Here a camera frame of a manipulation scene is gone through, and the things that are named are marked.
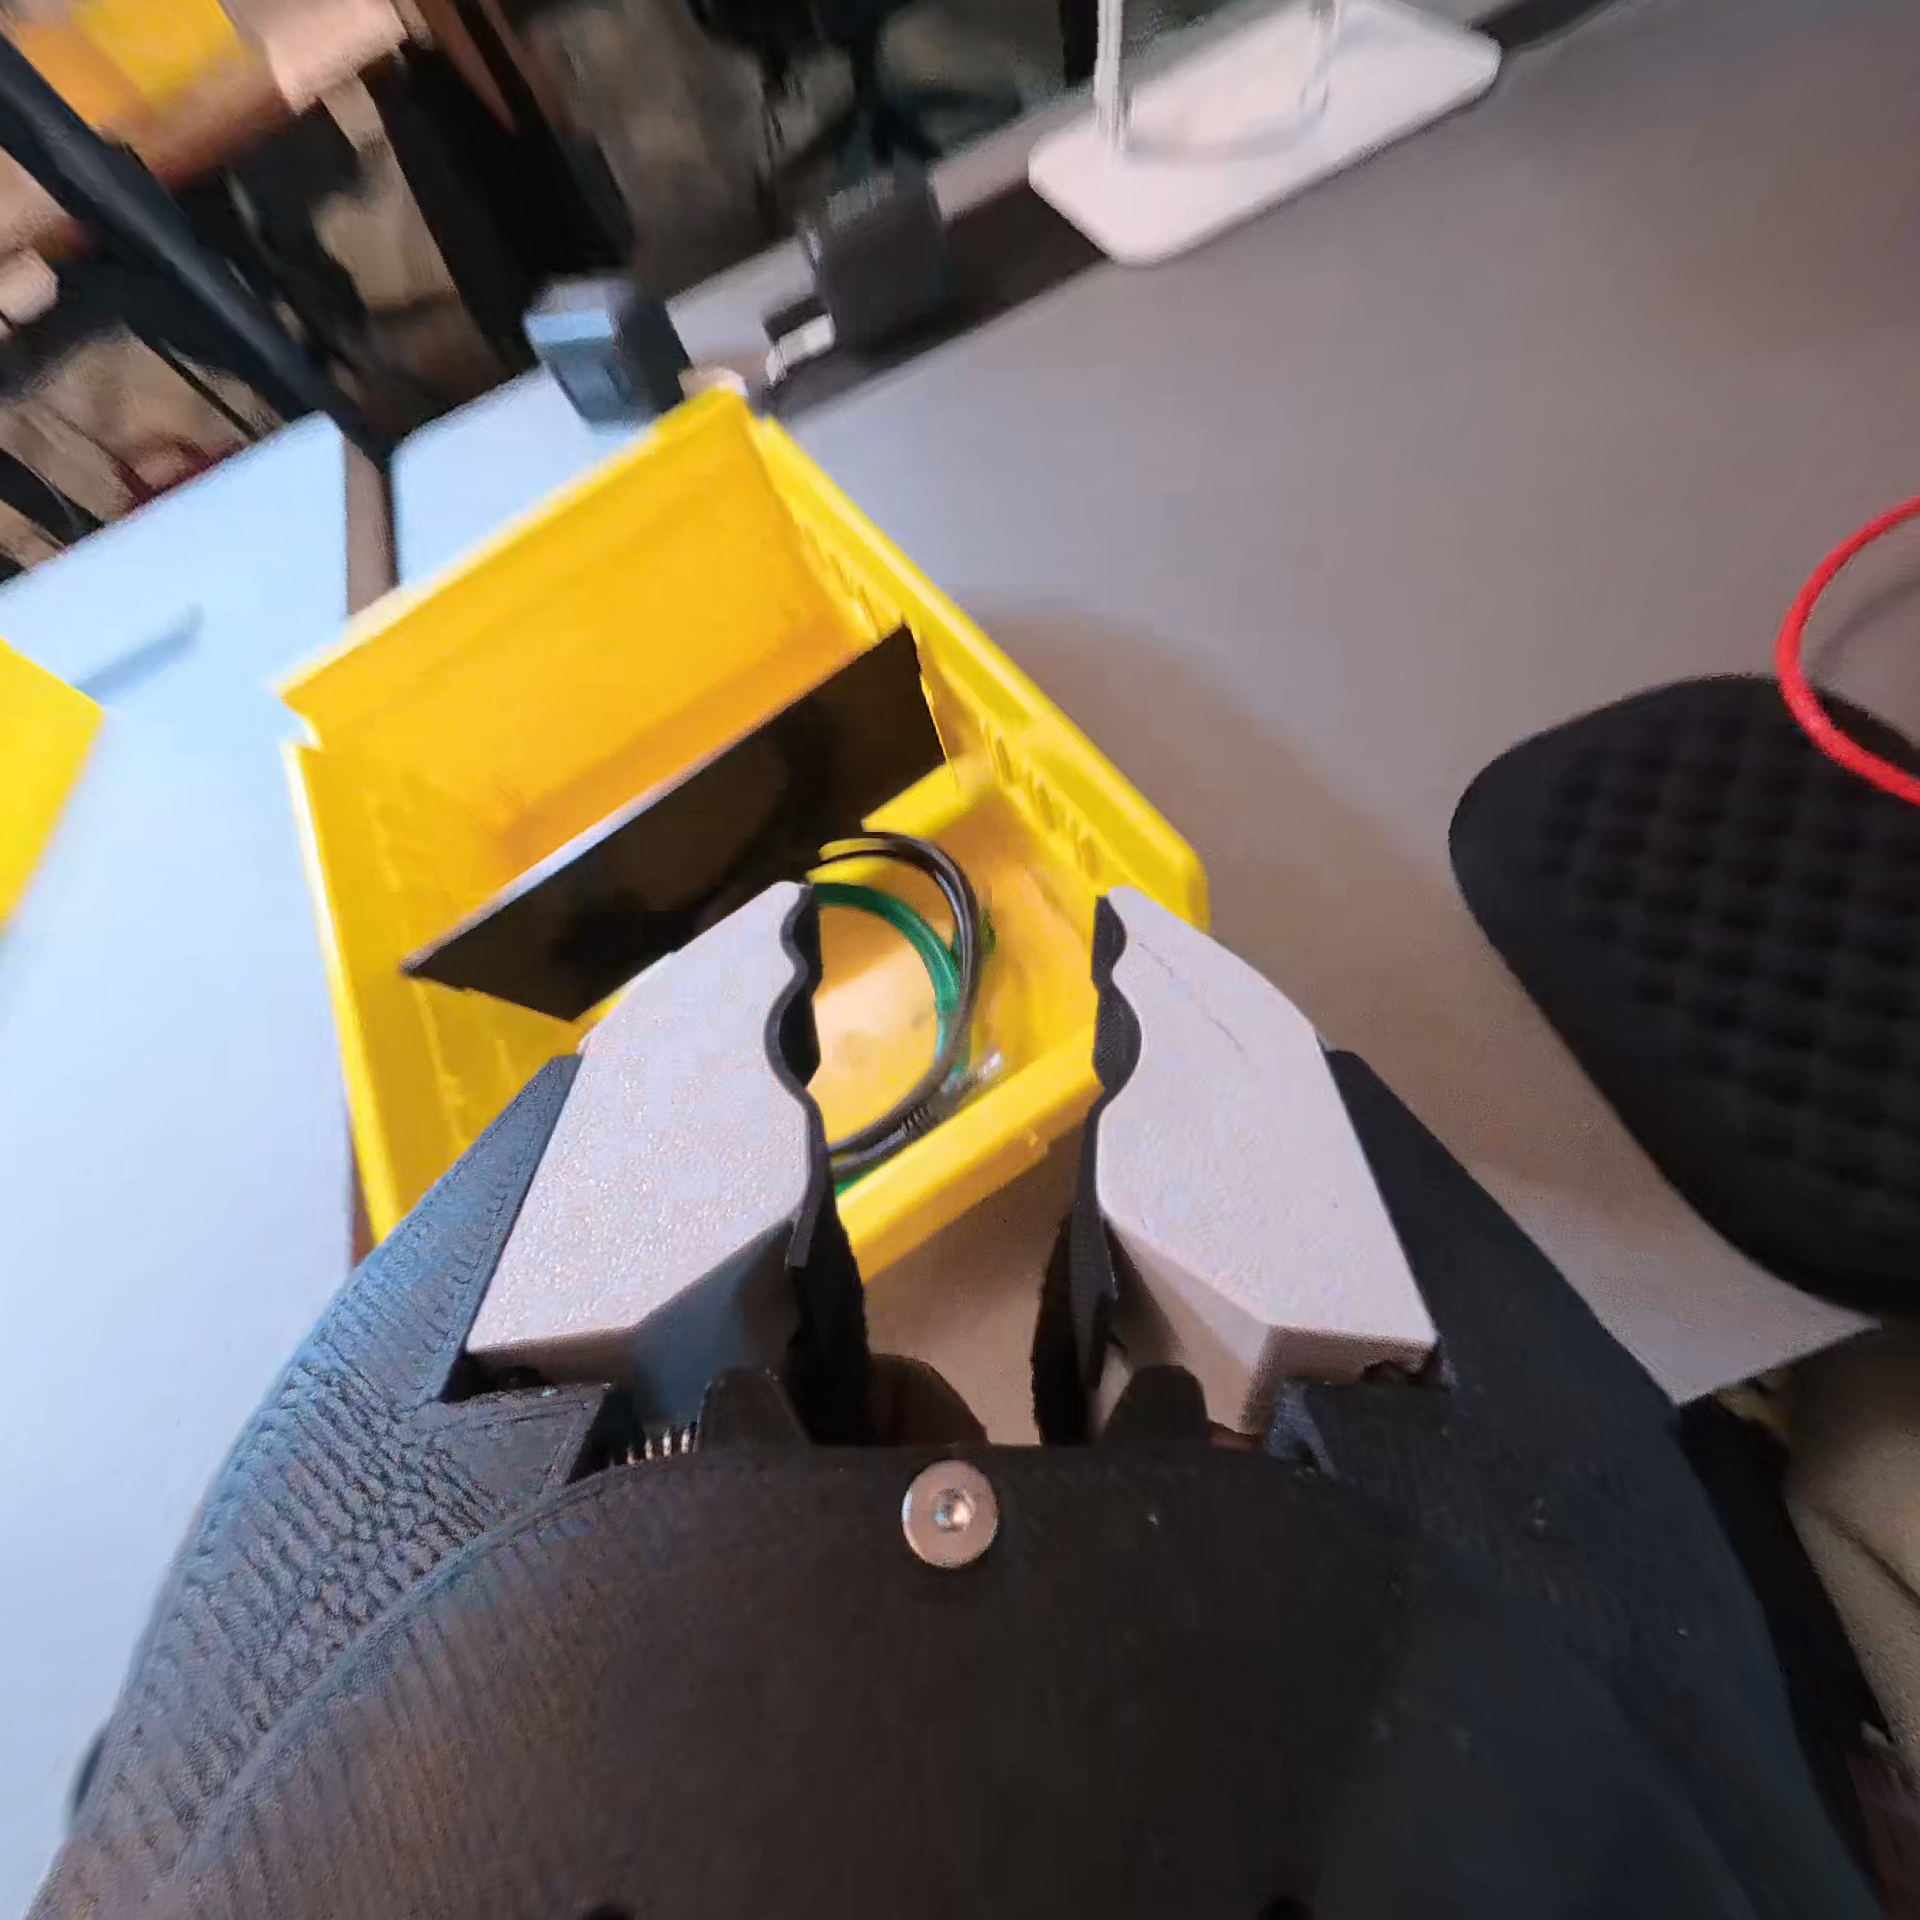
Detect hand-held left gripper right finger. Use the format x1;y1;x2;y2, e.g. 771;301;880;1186
1086;887;1441;1433

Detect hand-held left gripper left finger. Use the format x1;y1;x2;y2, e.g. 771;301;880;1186
463;880;829;1428

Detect green ethernet cable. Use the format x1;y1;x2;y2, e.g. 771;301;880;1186
809;884;979;1201

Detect black ethernet cable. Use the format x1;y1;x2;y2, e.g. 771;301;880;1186
809;833;1001;1190

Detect yellow plastic bin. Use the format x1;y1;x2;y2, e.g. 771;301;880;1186
0;641;108;927
276;385;1211;1279

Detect red ethernet cable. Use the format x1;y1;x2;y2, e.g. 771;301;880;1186
1771;493;1920;815

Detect grey desk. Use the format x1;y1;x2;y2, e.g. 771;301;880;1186
344;0;1920;1416

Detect person's left hand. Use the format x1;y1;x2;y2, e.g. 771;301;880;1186
865;1353;983;1451

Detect black bin divider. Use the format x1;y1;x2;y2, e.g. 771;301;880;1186
401;625;952;1026

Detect black padded wrist rest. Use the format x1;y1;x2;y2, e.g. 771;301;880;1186
1446;672;1920;1325

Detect white table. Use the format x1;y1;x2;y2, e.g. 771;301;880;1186
0;408;369;1854

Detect dark grey box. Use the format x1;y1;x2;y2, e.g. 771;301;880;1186
794;163;950;357

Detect white document stand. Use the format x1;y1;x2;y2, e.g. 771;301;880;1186
1025;0;1506;272

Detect thick black pole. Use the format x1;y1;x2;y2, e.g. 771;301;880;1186
0;42;380;456

